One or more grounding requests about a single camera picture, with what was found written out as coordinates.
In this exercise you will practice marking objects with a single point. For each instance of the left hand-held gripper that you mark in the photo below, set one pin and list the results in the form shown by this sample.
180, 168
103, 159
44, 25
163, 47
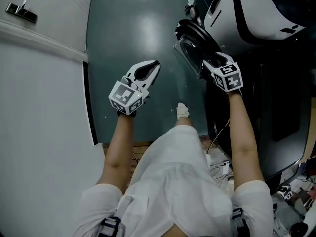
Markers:
123, 97

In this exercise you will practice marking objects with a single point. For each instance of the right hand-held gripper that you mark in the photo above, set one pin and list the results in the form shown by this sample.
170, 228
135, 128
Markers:
229, 79

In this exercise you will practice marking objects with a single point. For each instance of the person's right forearm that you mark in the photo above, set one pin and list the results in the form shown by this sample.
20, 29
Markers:
242, 137

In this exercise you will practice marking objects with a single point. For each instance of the person's left forearm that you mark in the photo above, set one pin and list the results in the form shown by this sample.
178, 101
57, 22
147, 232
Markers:
121, 142

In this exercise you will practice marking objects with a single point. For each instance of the white shoe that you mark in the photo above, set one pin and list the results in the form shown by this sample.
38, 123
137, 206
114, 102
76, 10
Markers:
182, 110

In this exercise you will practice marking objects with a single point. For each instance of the person's right leg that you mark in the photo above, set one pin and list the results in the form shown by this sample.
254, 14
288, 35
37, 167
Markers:
184, 123

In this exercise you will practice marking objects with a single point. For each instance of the black baseboard strip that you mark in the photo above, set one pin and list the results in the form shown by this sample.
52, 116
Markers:
90, 102

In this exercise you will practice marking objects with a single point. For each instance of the white robot with black band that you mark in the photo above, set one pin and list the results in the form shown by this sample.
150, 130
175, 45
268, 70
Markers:
259, 9

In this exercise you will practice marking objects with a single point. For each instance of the wooden slat platform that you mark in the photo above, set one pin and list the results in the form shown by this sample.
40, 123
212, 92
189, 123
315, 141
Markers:
142, 149

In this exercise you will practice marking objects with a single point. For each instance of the person's white clothing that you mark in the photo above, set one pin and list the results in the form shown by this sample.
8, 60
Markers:
172, 181

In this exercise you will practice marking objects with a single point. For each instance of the brown cardboard box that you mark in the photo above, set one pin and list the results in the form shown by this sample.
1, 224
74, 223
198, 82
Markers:
311, 142

